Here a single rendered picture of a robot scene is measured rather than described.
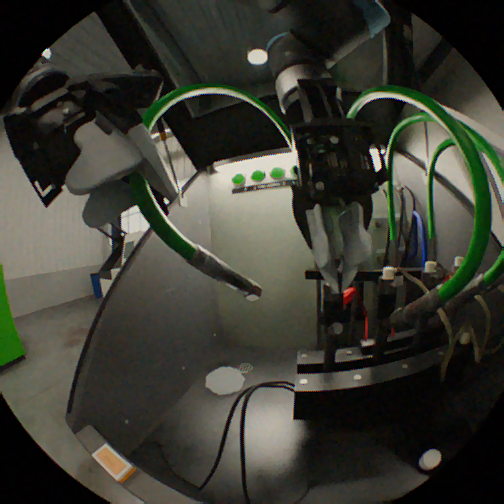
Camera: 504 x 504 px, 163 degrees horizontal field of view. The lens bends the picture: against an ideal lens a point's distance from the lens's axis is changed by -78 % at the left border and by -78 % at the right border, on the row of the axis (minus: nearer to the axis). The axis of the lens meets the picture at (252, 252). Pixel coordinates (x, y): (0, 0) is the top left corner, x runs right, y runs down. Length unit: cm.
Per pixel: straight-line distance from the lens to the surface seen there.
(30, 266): 643
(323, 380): 28
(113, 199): 16
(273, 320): 57
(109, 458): 28
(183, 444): 41
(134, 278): 33
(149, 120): 16
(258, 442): 39
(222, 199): 57
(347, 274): 20
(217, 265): 15
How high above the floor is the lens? 118
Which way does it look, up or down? 3 degrees down
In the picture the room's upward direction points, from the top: 5 degrees counter-clockwise
